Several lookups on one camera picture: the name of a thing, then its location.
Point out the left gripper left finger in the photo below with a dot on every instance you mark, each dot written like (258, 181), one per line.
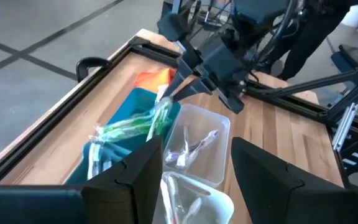
(73, 205)

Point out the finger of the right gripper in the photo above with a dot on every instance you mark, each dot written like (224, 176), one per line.
(197, 88)
(174, 26)

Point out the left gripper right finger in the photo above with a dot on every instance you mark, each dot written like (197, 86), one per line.
(291, 202)

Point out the blue toothbrush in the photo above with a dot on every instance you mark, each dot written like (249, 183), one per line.
(107, 163)
(95, 158)

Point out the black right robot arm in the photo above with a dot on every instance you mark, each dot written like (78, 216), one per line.
(250, 37)

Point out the clear plastic bin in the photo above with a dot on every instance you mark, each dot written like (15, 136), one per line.
(197, 118)

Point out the slate grey plastic bin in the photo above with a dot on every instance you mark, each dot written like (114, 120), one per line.
(79, 175)

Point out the orange cloth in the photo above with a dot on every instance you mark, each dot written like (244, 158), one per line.
(152, 79)

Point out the teal plastic bin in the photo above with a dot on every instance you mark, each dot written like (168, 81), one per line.
(135, 102)

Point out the beige plastic bin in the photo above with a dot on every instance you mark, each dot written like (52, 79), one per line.
(221, 205)

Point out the person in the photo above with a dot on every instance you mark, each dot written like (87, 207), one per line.
(312, 40)

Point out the white metal plate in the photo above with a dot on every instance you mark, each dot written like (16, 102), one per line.
(345, 124)

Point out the dark padded chair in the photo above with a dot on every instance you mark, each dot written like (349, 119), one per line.
(353, 54)

